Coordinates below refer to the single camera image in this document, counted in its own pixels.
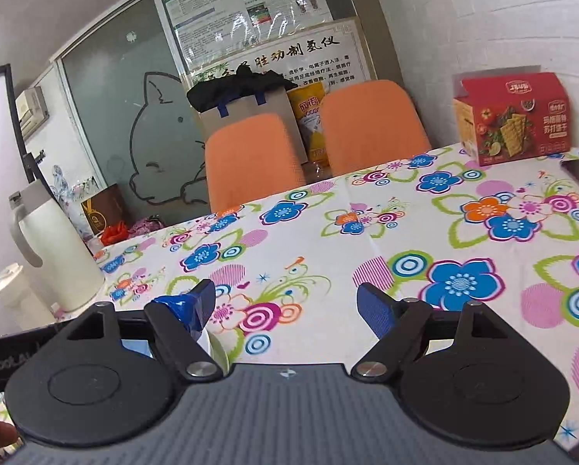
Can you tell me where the red crumpled wrapper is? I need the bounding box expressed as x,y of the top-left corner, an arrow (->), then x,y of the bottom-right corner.
100,221 -> 128,248

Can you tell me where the glass panel with cat drawing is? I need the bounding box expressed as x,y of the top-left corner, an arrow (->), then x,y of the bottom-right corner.
59,0 -> 213,224

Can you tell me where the orange chair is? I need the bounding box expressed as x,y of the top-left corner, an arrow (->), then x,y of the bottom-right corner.
204,112 -> 308,214
320,80 -> 433,177

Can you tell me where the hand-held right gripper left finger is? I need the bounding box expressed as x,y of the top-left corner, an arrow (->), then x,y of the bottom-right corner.
62,278 -> 225,382

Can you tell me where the person's left hand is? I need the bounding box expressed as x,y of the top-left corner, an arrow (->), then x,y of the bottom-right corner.
0,419 -> 23,453

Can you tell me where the wall air conditioner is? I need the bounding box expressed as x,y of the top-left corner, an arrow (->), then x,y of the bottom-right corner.
14,86 -> 50,139

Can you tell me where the white lidded tumbler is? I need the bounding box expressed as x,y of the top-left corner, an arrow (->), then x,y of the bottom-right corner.
0,262 -> 58,323

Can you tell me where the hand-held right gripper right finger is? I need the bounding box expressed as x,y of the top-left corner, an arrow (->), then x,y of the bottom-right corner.
350,282 -> 513,381

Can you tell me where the white framed wall poster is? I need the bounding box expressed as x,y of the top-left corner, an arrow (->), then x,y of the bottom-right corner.
180,17 -> 372,93

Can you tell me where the brown paper bag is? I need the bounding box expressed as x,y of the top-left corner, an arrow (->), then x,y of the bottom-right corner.
192,84 -> 309,165

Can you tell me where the floral tablecloth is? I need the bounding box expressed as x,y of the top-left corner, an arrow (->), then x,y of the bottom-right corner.
0,143 -> 579,456

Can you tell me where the red cracker box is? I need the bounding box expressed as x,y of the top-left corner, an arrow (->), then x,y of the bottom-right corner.
451,65 -> 572,168

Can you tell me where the green bordered wall poster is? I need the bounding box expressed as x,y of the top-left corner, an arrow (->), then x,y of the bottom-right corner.
155,0 -> 336,71

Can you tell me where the brown gift bag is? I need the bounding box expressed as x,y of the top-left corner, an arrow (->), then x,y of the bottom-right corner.
80,184 -> 125,238

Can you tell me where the white thermos jug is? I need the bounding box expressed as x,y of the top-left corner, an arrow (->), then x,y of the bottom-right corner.
9,179 -> 107,312

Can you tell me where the pink patterned cloth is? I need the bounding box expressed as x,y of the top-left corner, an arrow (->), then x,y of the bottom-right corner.
127,217 -> 165,239

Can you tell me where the black cloth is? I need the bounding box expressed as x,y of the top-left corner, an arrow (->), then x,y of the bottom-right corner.
187,68 -> 286,112

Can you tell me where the blue white patterned bag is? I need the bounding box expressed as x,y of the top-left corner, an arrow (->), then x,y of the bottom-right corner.
51,165 -> 99,240

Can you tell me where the yellow snack bag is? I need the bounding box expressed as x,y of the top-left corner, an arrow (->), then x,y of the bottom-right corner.
287,81 -> 331,165

